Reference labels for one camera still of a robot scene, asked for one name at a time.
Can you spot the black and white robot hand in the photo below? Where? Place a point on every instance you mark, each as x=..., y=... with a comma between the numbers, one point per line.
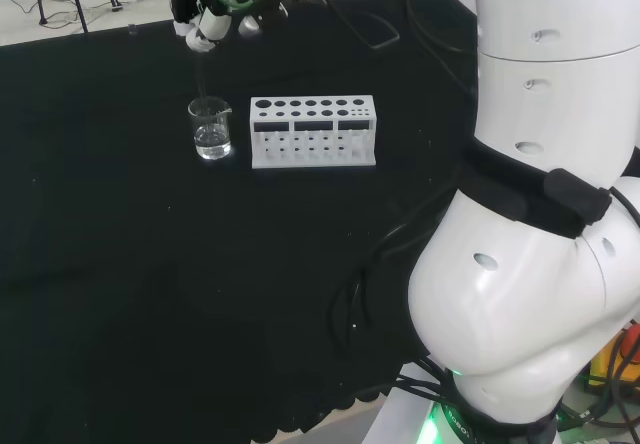
x=215, y=24

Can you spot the white test tube rack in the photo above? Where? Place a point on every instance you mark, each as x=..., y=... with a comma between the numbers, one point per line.
x=310, y=131

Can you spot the clear glass beaker with water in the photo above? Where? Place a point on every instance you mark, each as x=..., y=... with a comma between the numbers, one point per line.
x=212, y=134

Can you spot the black bench cloth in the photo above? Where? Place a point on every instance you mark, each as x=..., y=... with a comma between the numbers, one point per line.
x=150, y=264

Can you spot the yellow stop button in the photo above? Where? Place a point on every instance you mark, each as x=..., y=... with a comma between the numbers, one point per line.
x=617, y=354

